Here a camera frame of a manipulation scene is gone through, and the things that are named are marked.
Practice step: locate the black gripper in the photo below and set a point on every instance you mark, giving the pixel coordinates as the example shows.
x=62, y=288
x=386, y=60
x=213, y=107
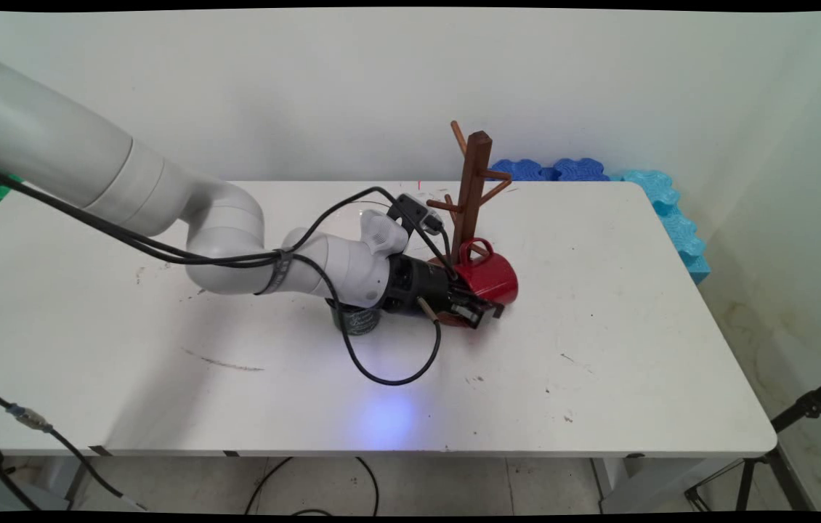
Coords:
x=418, y=287

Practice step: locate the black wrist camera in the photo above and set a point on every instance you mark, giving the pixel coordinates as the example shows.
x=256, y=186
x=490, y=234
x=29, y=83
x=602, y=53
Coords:
x=414, y=212

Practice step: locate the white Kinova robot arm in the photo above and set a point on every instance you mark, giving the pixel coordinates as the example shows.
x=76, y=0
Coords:
x=54, y=145

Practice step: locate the dark green enamel mug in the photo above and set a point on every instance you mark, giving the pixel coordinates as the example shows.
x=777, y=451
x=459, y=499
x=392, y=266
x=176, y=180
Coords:
x=356, y=319

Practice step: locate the dark blue foam mat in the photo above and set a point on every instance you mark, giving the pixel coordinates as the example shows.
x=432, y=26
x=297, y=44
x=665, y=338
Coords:
x=581, y=169
x=519, y=170

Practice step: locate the brown wooden mug tree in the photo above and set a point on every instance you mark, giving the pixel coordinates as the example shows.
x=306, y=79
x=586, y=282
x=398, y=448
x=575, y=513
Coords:
x=474, y=181

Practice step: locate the red enamel mug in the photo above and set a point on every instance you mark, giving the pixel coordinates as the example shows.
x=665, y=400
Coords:
x=494, y=280

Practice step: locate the black tripod stand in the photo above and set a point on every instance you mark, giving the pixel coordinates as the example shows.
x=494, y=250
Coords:
x=803, y=410

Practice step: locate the light blue foam mat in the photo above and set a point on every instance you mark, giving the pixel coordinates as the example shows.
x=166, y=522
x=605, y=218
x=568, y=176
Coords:
x=646, y=187
x=686, y=243

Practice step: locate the white table leg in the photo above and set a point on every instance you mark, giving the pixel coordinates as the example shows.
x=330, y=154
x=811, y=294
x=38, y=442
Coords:
x=643, y=487
x=65, y=479

